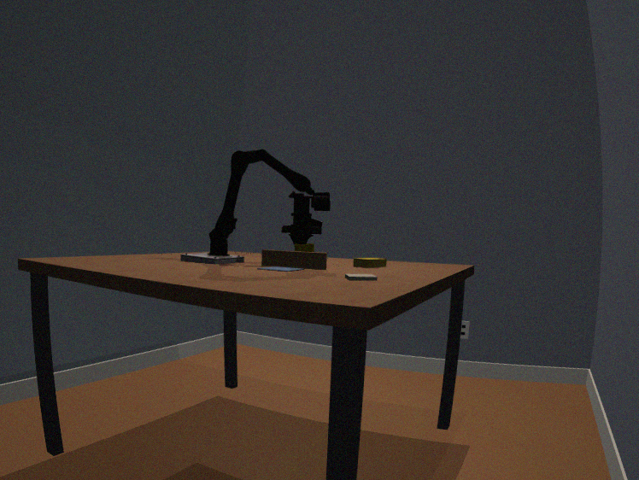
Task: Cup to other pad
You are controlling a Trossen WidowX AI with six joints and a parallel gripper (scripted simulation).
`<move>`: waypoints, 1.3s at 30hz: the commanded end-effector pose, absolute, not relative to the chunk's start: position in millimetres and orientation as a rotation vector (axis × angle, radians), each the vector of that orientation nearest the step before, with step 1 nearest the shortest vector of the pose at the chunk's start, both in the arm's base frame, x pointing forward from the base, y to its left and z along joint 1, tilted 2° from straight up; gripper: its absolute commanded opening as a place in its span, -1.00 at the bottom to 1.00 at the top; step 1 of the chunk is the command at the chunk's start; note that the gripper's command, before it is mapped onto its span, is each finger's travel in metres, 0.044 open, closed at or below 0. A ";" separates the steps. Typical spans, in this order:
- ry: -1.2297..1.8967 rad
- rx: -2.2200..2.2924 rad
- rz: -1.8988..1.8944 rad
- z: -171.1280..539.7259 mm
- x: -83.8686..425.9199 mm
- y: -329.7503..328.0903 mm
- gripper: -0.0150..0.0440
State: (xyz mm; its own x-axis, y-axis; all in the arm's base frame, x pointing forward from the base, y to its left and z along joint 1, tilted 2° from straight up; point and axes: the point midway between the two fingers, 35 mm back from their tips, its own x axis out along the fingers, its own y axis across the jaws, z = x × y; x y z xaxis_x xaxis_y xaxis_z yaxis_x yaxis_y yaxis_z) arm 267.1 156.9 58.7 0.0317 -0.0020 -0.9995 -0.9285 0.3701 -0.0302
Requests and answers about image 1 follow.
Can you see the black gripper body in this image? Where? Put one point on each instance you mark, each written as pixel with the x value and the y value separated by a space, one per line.
pixel 300 224

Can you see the yellow rectangular block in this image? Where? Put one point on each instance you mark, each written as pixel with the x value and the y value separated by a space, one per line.
pixel 369 262

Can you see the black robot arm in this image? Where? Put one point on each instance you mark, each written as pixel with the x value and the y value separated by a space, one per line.
pixel 225 224

